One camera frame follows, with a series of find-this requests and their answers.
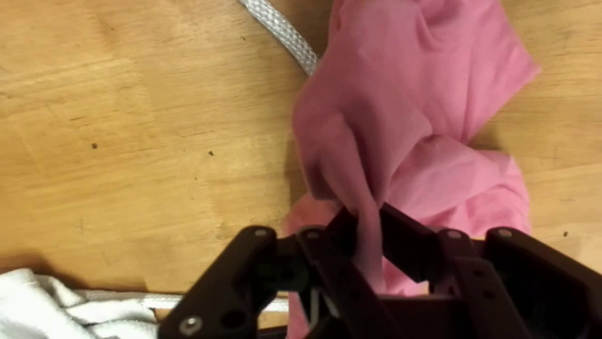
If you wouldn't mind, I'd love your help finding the cream white towel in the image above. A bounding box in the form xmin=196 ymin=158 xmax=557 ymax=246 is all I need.
xmin=0 ymin=267 xmax=184 ymax=339

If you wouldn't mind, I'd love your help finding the white rope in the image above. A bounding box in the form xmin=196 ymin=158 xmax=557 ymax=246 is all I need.
xmin=73 ymin=0 xmax=322 ymax=316

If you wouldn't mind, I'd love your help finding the magenta pink cloth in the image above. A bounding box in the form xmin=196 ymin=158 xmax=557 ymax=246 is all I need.
xmin=280 ymin=0 xmax=542 ymax=339

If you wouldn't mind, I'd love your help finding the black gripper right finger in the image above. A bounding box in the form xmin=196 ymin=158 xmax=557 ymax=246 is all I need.
xmin=378 ymin=201 xmax=602 ymax=339

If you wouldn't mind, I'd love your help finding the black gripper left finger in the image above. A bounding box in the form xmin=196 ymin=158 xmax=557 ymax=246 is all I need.
xmin=156 ymin=205 xmax=403 ymax=339

